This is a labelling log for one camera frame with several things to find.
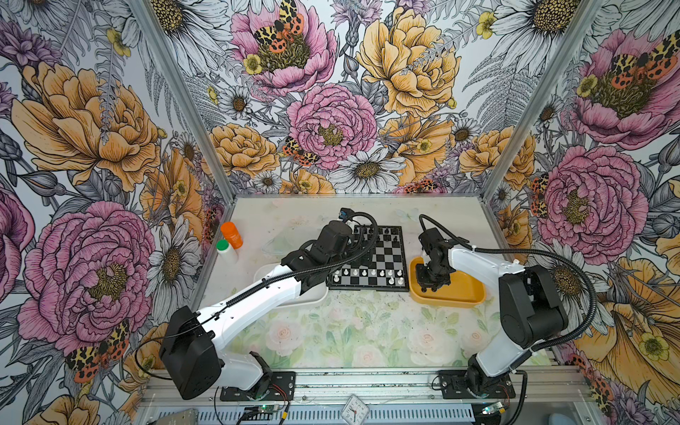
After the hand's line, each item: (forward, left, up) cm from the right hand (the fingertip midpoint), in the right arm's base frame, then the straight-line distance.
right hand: (425, 291), depth 90 cm
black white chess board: (+8, +12, 0) cm, 14 cm away
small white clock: (-32, +25, -1) cm, 41 cm away
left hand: (+4, +23, +19) cm, 30 cm away
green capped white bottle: (+14, +68, +6) cm, 70 cm away
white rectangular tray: (0, +37, 0) cm, 37 cm away
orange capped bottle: (+22, +68, +5) cm, 72 cm away
